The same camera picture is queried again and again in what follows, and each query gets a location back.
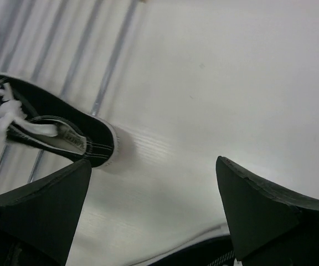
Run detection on cream and chrome shoe shelf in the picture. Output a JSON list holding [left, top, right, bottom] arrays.
[[0, 0, 149, 189]]

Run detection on black canvas sneaker white laces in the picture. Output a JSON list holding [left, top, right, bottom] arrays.
[[0, 73, 120, 168]]

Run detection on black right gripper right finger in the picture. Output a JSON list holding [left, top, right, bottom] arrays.
[[216, 156, 319, 265]]

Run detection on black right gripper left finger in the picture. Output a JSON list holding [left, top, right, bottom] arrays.
[[0, 160, 91, 265]]

